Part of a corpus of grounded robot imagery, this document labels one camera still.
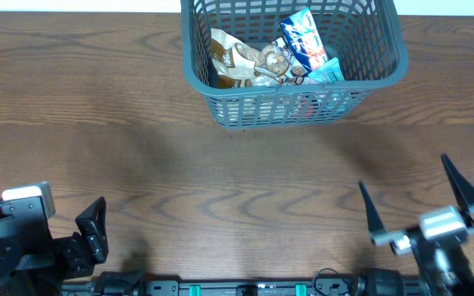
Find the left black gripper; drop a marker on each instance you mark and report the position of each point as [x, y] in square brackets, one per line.
[80, 261]

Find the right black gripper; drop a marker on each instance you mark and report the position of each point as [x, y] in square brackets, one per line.
[411, 233]

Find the teal snack bar wrapper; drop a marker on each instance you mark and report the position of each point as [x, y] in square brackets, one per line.
[328, 73]

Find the grey plastic basket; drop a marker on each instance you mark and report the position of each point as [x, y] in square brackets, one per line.
[365, 37]

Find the long beige snack bag strip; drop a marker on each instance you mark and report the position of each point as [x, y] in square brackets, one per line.
[261, 80]

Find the torn beige snack bag piece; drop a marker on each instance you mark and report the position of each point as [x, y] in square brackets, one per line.
[233, 58]

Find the multicolour tissue pack strip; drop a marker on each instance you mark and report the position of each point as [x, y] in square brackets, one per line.
[301, 34]

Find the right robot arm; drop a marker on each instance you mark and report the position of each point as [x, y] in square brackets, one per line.
[444, 267]

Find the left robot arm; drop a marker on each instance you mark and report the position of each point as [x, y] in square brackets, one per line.
[32, 262]

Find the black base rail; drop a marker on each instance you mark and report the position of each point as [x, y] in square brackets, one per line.
[325, 282]

